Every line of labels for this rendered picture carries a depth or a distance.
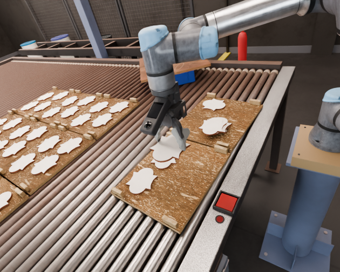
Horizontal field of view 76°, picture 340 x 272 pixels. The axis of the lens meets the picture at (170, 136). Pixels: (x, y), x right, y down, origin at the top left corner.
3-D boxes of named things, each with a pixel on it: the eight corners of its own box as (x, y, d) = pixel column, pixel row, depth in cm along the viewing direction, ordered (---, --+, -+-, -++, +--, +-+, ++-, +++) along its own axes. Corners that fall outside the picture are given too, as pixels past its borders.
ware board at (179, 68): (195, 47, 192) (194, 45, 191) (211, 66, 152) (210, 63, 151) (140, 60, 192) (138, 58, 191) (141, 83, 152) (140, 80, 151)
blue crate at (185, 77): (188, 67, 185) (186, 55, 179) (196, 81, 160) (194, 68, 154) (152, 75, 185) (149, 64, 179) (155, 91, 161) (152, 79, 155)
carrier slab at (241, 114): (263, 107, 119) (263, 104, 118) (230, 154, 96) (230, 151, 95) (206, 97, 139) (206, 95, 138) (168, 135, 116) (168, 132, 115)
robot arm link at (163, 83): (162, 78, 55) (139, 75, 60) (165, 94, 58) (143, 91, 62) (178, 67, 60) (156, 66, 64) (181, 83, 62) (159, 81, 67)
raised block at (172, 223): (179, 225, 73) (177, 221, 71) (176, 230, 72) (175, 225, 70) (165, 218, 76) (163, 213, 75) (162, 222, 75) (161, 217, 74)
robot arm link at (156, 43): (170, 27, 50) (133, 33, 50) (176, 73, 56) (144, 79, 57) (170, 21, 56) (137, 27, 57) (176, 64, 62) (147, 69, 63)
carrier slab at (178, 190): (231, 155, 96) (230, 153, 95) (179, 234, 72) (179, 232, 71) (168, 136, 115) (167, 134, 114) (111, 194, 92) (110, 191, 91)
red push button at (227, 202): (237, 200, 78) (237, 198, 78) (231, 213, 75) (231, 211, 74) (222, 195, 82) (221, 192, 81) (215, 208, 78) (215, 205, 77)
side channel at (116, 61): (281, 74, 158) (283, 61, 152) (279, 77, 154) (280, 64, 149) (18, 62, 368) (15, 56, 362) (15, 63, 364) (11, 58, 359)
